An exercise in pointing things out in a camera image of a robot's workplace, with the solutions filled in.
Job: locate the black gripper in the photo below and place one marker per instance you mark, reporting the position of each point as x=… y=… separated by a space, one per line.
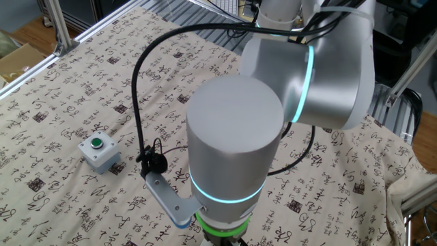
x=222 y=241

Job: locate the green button white box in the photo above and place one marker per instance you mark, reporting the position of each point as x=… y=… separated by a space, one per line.
x=104 y=148

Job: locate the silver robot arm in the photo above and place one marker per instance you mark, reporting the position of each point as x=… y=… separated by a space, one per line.
x=239 y=136

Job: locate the beige calligraphy print tablecloth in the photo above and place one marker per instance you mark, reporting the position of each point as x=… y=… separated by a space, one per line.
x=68 y=205

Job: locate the dark equipment rack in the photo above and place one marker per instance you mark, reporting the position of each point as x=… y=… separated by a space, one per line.
x=85 y=10

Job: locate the brown cardboard box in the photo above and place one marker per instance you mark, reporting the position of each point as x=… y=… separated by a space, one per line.
x=20 y=61

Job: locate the olive green bag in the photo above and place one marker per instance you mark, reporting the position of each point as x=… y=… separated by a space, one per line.
x=7 y=44

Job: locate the silver wrist camera blue end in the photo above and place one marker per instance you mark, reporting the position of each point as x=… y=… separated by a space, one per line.
x=167 y=198

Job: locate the aluminium table edge rail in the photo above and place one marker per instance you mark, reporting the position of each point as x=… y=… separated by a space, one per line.
x=420 y=198
x=41 y=66

